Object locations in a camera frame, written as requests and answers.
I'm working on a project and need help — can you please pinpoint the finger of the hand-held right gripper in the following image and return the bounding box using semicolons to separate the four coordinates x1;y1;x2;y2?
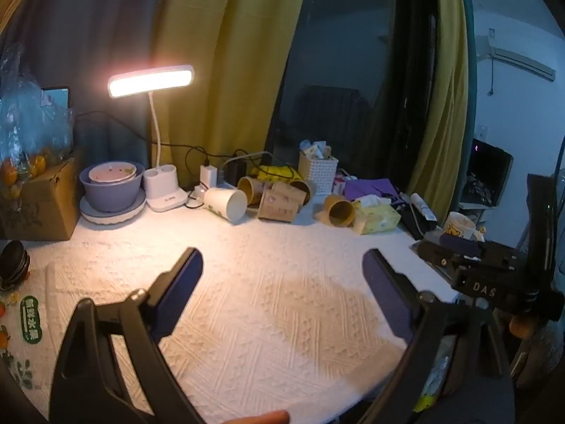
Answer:
417;240;482;284
438;232;486;258

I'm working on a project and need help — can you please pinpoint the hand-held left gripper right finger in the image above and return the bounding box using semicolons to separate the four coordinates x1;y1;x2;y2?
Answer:
357;248;517;424

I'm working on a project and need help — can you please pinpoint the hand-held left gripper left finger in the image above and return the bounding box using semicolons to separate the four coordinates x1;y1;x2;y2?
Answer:
48;247;206;424

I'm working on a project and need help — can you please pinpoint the brown paper cup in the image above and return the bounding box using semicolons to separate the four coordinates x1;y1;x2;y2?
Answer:
238;175;271;208
270;180;310;206
323;194;356;229
289;178;319;206
258;188;305;223

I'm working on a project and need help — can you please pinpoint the white cup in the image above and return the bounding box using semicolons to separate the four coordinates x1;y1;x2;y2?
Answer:
203;187;248;223

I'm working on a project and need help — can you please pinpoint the person's left hand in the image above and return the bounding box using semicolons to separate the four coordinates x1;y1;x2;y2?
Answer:
236;410;291;424

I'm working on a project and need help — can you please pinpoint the white mug with yellow print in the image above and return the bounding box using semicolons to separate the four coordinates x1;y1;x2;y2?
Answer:
442;211;477;242

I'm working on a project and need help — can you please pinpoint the black case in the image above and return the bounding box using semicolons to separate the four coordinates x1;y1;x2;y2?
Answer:
398;202;438;241

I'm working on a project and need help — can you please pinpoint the white tube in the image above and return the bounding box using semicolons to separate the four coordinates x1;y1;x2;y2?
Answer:
410;193;439;222

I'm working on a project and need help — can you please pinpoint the yellow tissue pack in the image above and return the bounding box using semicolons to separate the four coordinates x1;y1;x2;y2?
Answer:
352;196;402;236

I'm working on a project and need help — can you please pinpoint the dark monitor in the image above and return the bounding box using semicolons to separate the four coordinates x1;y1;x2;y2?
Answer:
467;139;515;207

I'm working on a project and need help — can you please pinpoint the purple cloth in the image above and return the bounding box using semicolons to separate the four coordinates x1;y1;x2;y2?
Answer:
343;178;403;207

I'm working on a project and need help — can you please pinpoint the white plate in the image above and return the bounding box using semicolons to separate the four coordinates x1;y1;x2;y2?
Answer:
79;189;147;227

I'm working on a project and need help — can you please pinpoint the white textured tablecloth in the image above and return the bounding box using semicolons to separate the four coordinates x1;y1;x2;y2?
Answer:
9;194;455;424

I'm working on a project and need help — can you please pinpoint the purple bowl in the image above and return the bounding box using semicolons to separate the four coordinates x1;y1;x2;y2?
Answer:
79;161;145;213

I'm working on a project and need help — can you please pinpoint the black power adapter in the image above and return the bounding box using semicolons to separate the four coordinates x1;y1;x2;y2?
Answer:
227;161;248;184

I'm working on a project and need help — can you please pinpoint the pink bowl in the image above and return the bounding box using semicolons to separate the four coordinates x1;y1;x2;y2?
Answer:
88;163;137;184

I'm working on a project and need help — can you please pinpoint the white plastic basket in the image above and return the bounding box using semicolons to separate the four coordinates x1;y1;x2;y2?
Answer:
298;150;340;196

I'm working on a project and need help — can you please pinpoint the yellow bag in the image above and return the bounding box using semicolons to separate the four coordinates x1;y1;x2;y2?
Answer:
254;165;302;185

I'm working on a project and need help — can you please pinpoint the yellow curtain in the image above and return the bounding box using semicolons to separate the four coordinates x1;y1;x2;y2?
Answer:
405;0;469;209
160;0;312;173

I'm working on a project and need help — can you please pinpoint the printed plastic bag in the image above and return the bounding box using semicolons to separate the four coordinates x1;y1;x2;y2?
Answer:
0;289;50;391

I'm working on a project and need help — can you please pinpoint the cardboard box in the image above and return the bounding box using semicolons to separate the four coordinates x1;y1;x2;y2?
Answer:
0;148;85;241

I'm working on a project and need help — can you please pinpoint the stack of black bowls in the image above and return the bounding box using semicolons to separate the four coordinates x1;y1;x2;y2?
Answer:
0;240;31;293

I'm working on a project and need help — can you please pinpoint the white air conditioner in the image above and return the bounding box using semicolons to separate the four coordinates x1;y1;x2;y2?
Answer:
474;36;557;83

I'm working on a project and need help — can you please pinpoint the dark window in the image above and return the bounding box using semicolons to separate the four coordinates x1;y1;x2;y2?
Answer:
264;0;442;186

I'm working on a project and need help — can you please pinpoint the white desk lamp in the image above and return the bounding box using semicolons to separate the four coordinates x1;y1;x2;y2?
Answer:
107;64;195;212

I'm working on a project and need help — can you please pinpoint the clear plastic bag of oranges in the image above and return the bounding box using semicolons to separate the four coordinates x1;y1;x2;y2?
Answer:
0;42;75;199

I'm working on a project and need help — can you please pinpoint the tablet screen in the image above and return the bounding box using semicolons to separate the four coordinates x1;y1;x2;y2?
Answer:
41;86;71;111

